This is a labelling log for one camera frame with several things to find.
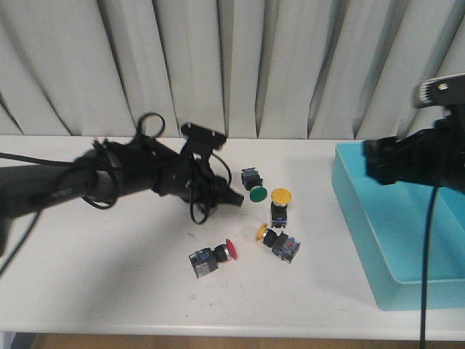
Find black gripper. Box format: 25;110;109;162
119;140;244;207
363;112;464;190

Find yellow push button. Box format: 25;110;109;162
255;223;301;263
270;188;292;228

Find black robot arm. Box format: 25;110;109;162
1;137;243;249

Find light blue plastic box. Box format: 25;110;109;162
332;143;464;310

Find green push button right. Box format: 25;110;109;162
241;167;268;203

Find red push button lying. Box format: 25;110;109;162
189;239;238;278

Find yellow push button lying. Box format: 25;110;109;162
255;223;301;263

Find white pleated curtain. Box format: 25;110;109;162
1;1;464;140

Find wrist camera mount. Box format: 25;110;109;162
179;122;227;173

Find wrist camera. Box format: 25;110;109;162
412;73;464;109

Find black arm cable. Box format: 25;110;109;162
0;112;233;277
417;183;439;349

